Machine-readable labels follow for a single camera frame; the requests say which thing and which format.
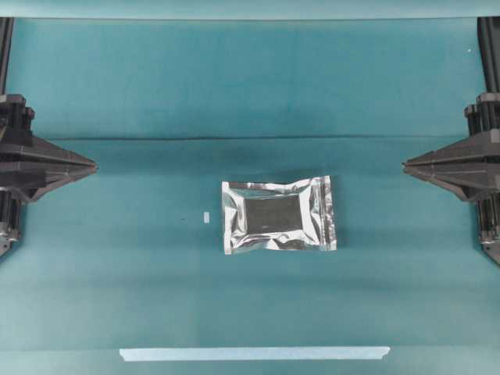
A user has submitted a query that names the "teal table cloth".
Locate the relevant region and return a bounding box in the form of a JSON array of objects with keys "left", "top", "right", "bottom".
[{"left": 1, "top": 18, "right": 499, "bottom": 374}]

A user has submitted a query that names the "long blue tape strip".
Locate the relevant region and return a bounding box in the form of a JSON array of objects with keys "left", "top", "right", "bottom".
[{"left": 119, "top": 346, "right": 391, "bottom": 362}]

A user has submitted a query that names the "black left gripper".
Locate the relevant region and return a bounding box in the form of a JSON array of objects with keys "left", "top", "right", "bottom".
[{"left": 1, "top": 94, "right": 98, "bottom": 245}]

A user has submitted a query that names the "right black frame rail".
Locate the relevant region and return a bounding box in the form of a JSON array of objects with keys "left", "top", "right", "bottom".
[{"left": 477, "top": 16, "right": 500, "bottom": 92}]

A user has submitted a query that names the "left black frame rail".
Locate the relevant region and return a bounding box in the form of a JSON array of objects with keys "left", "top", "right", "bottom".
[{"left": 0, "top": 17, "right": 14, "bottom": 95}]

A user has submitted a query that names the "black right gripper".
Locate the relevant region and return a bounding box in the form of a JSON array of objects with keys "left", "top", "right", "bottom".
[{"left": 401, "top": 92, "right": 500, "bottom": 251}]

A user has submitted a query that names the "black frame rail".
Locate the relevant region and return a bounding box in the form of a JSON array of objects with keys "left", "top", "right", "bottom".
[
  {"left": 477, "top": 16, "right": 500, "bottom": 92},
  {"left": 0, "top": 17, "right": 14, "bottom": 95}
]

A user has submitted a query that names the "silver zip bag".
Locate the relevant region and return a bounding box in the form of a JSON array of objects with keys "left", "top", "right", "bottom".
[{"left": 221, "top": 176, "right": 337, "bottom": 255}]

